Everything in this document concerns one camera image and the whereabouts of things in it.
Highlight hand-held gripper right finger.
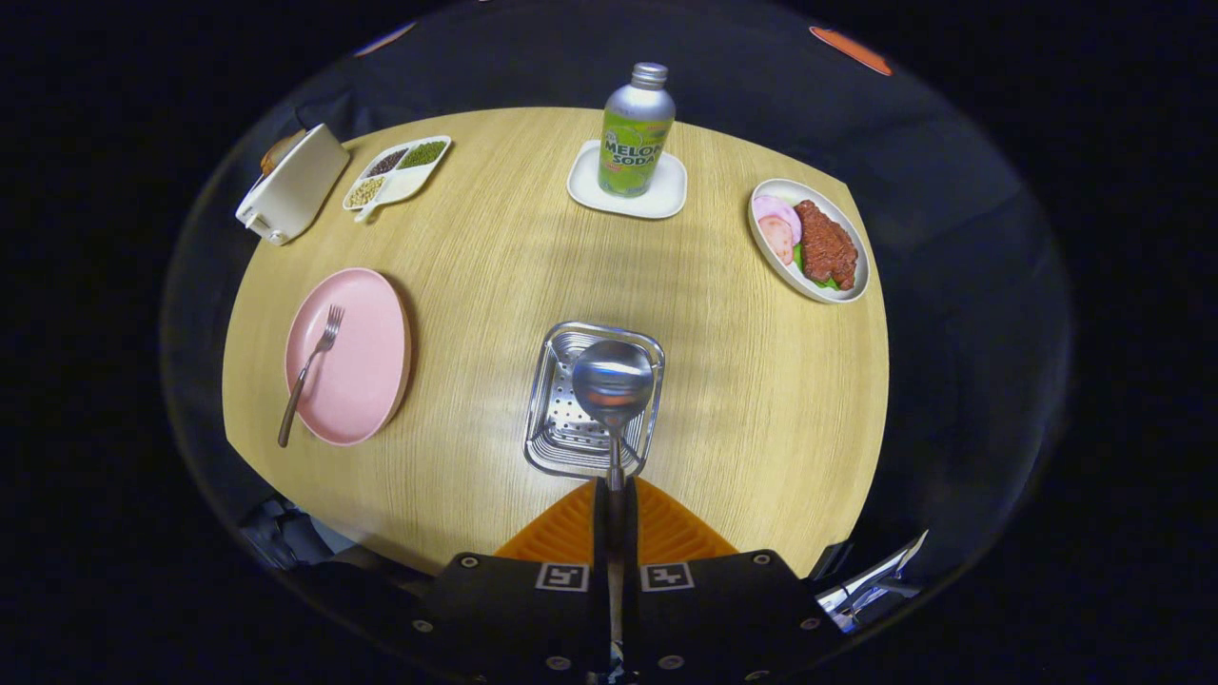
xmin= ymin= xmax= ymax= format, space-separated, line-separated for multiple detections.
xmin=623 ymin=478 xmax=843 ymax=685

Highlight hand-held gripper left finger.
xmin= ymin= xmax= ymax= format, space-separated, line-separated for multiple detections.
xmin=404 ymin=478 xmax=615 ymax=685

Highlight metal spoon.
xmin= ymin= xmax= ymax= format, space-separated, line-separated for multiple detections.
xmin=571 ymin=340 xmax=656 ymax=572

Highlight metal fork with brown handle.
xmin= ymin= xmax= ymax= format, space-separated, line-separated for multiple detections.
xmin=277 ymin=304 xmax=344 ymax=448

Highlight perforated metal tray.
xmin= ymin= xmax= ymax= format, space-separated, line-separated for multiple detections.
xmin=523 ymin=321 xmax=666 ymax=480

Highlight pink round plate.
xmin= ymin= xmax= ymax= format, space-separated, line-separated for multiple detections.
xmin=285 ymin=267 xmax=413 ymax=447

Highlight white oval plate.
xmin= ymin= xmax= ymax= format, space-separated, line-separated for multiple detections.
xmin=748 ymin=178 xmax=871 ymax=304

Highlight green lettuce leaf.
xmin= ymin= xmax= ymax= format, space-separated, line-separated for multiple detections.
xmin=795 ymin=245 xmax=843 ymax=289

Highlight dark blue cloth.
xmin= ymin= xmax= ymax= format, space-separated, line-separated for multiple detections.
xmin=236 ymin=495 xmax=358 ymax=572

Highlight pink ham slice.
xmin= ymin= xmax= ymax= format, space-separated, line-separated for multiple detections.
xmin=758 ymin=215 xmax=796 ymax=265
xmin=754 ymin=195 xmax=802 ymax=244

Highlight white square coaster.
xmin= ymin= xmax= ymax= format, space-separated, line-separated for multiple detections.
xmin=567 ymin=140 xmax=688 ymax=221

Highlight brown meat piece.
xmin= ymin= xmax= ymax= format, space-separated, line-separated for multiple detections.
xmin=795 ymin=199 xmax=859 ymax=291

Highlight white divided dish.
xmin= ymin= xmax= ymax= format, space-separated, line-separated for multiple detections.
xmin=343 ymin=135 xmax=453 ymax=224

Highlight green soda bottle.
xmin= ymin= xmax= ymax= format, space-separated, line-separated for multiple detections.
xmin=598 ymin=62 xmax=677 ymax=199

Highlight white toaster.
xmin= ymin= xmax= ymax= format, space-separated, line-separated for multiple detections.
xmin=235 ymin=123 xmax=351 ymax=246

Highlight brown toast slice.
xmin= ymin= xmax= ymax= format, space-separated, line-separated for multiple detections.
xmin=261 ymin=131 xmax=307 ymax=176

